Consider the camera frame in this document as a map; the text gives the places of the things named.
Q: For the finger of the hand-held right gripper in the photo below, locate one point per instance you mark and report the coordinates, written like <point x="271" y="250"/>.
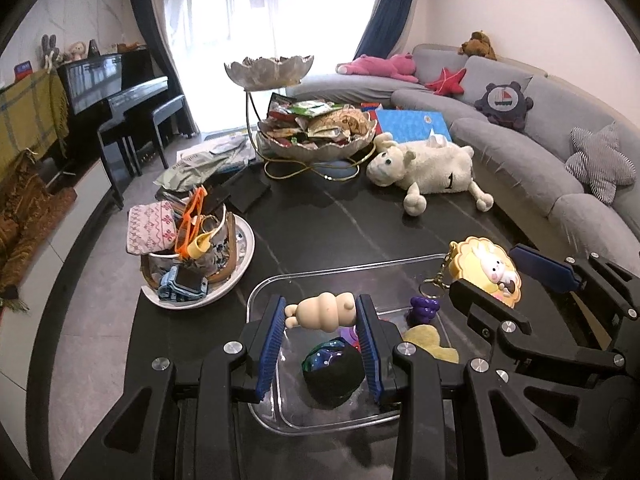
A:
<point x="542" y="266"/>
<point x="480" y="305"/>

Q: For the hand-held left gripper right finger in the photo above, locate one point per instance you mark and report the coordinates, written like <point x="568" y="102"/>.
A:
<point x="367" y="345"/>

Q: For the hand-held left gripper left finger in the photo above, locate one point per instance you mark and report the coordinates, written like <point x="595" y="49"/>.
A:
<point x="270" y="345"/>

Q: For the purple hippo toy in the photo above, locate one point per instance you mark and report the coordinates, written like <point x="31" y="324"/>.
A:
<point x="350" y="336"/>

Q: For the green blue plastic toy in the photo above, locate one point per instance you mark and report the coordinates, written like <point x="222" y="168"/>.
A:
<point x="325" y="357"/>

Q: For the black fabric pouch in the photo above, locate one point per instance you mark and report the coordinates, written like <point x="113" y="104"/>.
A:
<point x="335" y="382"/>

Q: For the cream figurine toy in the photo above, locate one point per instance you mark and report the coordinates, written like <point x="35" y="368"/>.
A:
<point x="320" y="312"/>

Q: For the purple flower toy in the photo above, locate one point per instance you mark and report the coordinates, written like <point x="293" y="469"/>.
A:
<point x="422" y="310"/>

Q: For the clear plastic storage box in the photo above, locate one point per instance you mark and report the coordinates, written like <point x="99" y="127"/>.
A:
<point x="300" y="417"/>

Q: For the black stone desktop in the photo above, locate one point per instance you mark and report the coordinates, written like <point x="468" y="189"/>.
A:
<point x="350" y="230"/>

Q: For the white oval tray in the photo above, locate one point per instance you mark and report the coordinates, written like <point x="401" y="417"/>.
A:
<point x="241" y="260"/>

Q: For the patterned basket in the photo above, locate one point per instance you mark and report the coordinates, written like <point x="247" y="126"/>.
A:
<point x="220" y="255"/>

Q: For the blue smart watch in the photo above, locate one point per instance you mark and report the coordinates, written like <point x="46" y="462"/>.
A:
<point x="185" y="282"/>

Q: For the grey striped star cushion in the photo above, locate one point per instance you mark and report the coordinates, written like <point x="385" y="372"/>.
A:
<point x="597" y="160"/>

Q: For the grey curved sofa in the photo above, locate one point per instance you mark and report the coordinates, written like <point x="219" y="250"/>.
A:
<point x="500" y="135"/>

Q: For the white sheep plush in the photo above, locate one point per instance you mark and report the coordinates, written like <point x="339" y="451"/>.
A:
<point x="430" y="165"/>

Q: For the orange glasses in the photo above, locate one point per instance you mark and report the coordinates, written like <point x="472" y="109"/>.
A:
<point x="192" y="210"/>

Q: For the black notebook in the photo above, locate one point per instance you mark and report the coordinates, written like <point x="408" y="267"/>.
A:
<point x="247" y="190"/>

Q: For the pink knitted pouch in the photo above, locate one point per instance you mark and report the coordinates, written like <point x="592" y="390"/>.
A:
<point x="150" y="227"/>

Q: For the navy ship wheel cushion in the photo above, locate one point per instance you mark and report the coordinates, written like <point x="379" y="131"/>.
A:
<point x="502" y="100"/>

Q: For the stack of magazines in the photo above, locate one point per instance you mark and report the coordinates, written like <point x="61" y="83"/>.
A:
<point x="195" y="170"/>

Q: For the red star cushion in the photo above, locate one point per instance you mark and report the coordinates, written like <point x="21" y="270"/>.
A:
<point x="447" y="82"/>

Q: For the pile of snack packets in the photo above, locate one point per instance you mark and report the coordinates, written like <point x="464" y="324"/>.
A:
<point x="320" y="125"/>

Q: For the white low cabinet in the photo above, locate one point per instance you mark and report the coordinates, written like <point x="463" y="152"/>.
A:
<point x="65" y="240"/>

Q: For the brown bear plush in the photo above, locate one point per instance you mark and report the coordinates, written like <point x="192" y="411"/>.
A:
<point x="477" y="45"/>

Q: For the pink plush toy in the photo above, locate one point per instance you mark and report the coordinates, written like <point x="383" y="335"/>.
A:
<point x="380" y="65"/>

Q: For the black piano bench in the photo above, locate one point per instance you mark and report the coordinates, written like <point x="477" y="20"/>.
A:
<point x="167" y="105"/>

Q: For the leaf-shaped two-tier bowl stand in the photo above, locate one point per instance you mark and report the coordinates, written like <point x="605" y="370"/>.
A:
<point x="270" y="72"/>

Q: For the brown patterned cloth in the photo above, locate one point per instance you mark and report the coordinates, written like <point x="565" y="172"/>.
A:
<point x="30" y="210"/>

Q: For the dark blue curtain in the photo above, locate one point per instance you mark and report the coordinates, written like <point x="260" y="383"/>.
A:
<point x="390" y="5"/>
<point x="150" y="20"/>

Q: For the black upright piano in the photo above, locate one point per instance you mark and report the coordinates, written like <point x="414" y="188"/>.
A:
<point x="95" y="77"/>

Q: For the yellow plaid blanket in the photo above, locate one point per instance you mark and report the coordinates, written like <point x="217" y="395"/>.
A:
<point x="25" y="120"/>

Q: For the white sheer curtain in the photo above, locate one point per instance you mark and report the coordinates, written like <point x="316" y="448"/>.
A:
<point x="280" y="10"/>

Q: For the dark metronome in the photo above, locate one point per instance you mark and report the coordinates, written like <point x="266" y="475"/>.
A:
<point x="93" y="49"/>

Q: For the small beige bear plush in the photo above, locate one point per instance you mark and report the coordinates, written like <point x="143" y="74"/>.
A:
<point x="76" y="51"/>

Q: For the grey rabbit plush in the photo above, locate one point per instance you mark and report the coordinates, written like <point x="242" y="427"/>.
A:
<point x="49" y="50"/>

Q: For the small blue display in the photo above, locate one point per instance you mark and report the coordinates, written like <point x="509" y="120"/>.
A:
<point x="23" y="70"/>

